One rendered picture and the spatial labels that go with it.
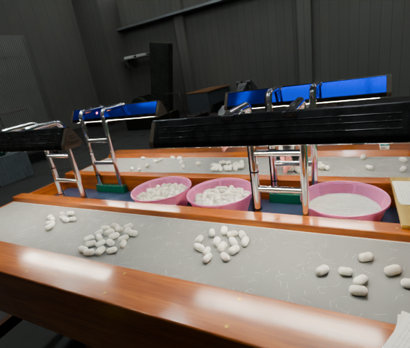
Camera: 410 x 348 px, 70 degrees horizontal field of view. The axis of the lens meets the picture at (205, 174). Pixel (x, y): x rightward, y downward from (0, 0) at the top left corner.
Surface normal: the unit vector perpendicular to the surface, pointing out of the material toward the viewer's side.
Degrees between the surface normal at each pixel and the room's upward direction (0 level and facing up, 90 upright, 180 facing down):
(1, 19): 90
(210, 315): 0
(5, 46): 90
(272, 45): 90
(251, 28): 90
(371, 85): 58
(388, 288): 0
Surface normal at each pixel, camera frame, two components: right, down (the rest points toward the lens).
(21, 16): 0.85, 0.05
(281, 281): -0.15, -0.93
